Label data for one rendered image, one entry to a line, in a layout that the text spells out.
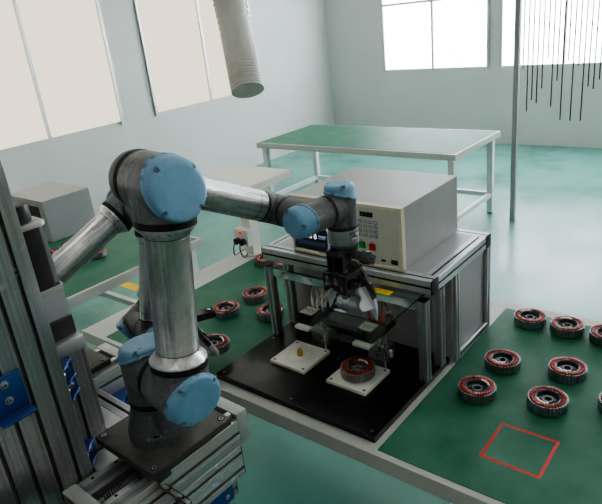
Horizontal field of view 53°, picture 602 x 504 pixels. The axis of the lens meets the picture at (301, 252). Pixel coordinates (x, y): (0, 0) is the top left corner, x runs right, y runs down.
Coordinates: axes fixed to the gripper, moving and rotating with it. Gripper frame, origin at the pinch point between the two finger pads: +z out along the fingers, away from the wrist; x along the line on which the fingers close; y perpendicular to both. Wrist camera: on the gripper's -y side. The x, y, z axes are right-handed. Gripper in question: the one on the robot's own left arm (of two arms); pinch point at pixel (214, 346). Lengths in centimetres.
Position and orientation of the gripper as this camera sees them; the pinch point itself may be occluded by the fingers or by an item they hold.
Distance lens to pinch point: 220.1
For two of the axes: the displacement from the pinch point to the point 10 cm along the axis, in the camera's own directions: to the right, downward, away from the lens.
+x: 4.3, 3.0, -8.5
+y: -7.3, 6.7, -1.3
